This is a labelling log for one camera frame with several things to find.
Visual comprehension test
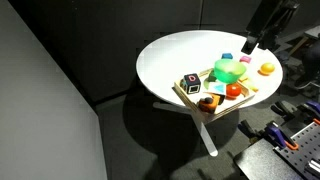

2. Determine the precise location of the black pegboard plate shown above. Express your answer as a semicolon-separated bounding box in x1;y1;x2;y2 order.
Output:
274;122;320;180

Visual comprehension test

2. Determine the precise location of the wooden tray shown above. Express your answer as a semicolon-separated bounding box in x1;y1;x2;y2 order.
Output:
173;68;255;124

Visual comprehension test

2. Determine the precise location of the green bowl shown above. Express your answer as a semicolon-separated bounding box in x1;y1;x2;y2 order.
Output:
214;59;247;84

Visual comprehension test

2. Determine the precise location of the red tomato toy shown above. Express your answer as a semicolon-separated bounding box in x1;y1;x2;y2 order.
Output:
226;84;241;99

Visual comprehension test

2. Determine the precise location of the yellow banana toy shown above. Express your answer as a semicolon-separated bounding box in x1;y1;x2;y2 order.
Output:
241;78;259;92

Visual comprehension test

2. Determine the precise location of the orange ball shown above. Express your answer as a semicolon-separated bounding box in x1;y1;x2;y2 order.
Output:
260;62;275;75

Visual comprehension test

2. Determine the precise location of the blue block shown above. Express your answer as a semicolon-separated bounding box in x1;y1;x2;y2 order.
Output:
222;53;233;59

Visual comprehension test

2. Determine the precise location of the purple clamp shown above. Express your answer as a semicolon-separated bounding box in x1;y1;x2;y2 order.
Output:
265;122;299;150

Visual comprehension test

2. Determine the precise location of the black clamp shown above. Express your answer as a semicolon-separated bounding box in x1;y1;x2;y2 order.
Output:
238;120;262;138

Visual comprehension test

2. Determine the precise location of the round white table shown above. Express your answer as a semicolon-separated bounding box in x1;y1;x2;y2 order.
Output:
135;29;284;158

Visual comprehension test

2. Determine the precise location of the black letter D cube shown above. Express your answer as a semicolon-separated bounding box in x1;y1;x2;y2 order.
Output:
183;74;201;94

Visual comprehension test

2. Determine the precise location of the orange and black block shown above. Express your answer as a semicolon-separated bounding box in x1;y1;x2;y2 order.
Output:
198;94;221;114

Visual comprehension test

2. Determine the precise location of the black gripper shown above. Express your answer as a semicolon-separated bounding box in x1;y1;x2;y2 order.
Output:
241;35;259;55

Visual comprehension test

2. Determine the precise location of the white card with triangle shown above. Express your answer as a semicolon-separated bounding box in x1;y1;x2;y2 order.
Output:
208;82;226;95

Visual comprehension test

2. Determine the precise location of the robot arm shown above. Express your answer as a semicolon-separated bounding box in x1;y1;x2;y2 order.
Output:
241;0;300;55

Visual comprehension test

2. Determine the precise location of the magenta block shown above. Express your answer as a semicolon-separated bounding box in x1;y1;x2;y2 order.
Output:
239;56;252;64

